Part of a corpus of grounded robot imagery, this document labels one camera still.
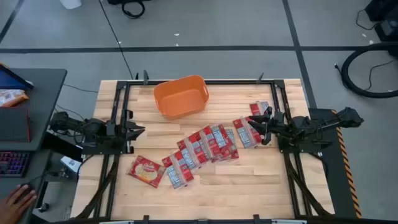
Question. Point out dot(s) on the black aluminium table frame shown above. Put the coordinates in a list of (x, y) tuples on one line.
[(281, 96)]

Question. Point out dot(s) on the person's hand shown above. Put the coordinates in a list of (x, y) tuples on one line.
[(15, 203)]

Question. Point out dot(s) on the black equipment case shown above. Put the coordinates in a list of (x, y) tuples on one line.
[(387, 21)]

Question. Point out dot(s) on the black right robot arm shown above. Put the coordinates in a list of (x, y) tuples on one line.
[(320, 124)]

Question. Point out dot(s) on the orange snack bag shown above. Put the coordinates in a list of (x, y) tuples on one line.
[(11, 97)]

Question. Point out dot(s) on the orange plastic basket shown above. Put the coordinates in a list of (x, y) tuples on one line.
[(182, 99)]

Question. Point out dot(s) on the white plastic container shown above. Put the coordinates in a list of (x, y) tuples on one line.
[(71, 3)]

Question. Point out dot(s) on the small white box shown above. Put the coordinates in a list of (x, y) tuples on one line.
[(71, 164)]

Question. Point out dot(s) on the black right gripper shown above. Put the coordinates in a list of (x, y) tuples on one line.
[(273, 126)]

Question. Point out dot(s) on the black platform with hazard stripes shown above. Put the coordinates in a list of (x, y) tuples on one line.
[(335, 174)]

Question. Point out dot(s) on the black notebook with red edge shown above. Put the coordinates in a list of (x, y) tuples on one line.
[(14, 124)]

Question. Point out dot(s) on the black caster wheel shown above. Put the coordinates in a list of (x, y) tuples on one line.
[(43, 207)]

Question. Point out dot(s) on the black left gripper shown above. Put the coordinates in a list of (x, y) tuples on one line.
[(116, 130)]

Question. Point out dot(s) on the popcorn bag with popcorn picture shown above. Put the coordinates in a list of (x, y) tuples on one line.
[(146, 171)]

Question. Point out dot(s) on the backlit black keyboard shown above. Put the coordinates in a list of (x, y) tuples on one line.
[(13, 163)]

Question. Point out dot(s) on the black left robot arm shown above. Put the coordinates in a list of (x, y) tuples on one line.
[(77, 127)]

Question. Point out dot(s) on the tilted screen with blue display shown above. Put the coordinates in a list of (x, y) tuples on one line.
[(11, 79)]

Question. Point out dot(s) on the dark grey desk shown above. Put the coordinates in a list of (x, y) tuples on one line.
[(43, 102)]

